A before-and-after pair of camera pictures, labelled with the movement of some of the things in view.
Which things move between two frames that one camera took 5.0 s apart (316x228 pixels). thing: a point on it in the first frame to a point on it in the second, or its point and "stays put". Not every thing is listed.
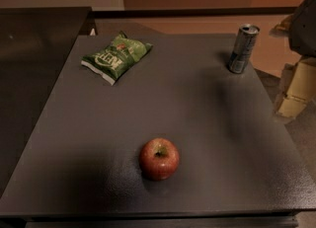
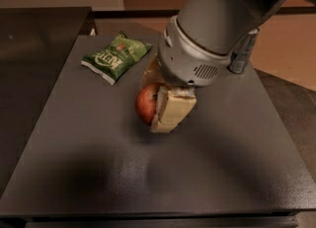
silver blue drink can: [243, 47] stays put
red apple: [159, 159] to [145, 102]
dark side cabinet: [36, 43] stays put
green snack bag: [114, 59] stays put
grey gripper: [305, 30] to [184, 63]
